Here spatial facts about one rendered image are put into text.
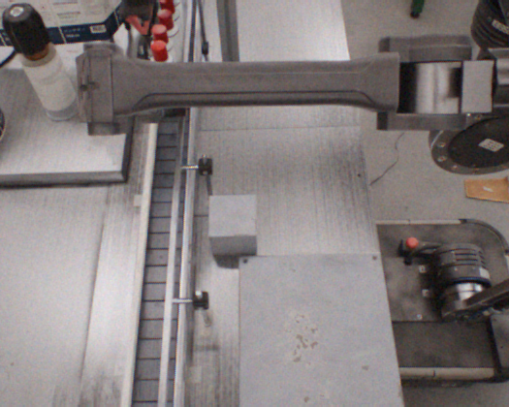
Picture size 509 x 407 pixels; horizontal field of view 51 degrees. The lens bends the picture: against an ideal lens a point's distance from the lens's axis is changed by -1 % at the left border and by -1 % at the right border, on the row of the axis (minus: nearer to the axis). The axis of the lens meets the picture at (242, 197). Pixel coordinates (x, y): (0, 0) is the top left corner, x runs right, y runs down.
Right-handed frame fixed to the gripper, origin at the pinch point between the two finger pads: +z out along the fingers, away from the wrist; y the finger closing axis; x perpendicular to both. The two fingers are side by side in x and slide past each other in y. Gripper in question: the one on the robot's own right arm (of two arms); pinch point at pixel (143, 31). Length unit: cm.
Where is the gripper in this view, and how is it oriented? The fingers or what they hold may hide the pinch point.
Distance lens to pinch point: 136.7
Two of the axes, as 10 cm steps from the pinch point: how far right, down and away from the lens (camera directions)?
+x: 10.0, -0.2, -0.4
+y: 0.0, 8.4, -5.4
